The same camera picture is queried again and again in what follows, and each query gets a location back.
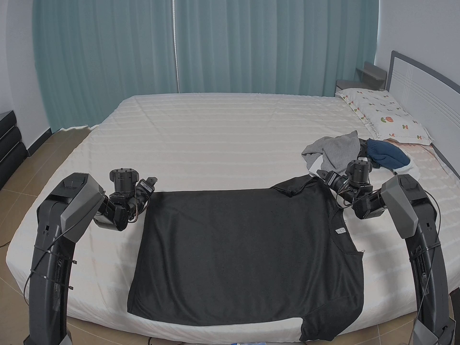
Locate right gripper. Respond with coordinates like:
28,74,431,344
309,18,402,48
316,168,351,194

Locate black T-shirt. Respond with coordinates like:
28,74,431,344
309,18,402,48
127,176,365,342

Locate pile of clothes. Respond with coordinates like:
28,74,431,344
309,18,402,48
301,130,422,182

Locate bed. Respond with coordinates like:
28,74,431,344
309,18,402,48
5,51,460,344

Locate white printed pillow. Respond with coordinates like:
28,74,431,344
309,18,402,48
335,88,433,146

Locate grey bedside table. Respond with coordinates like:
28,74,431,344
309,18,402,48
336,61,388,92

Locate blue-green curtain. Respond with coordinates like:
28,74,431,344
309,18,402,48
174,0,380,98
32,0,179,133

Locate black chest of drawers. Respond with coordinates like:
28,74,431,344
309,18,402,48
0,111,27,190

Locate black cable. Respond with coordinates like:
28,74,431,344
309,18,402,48
23,192,108,303

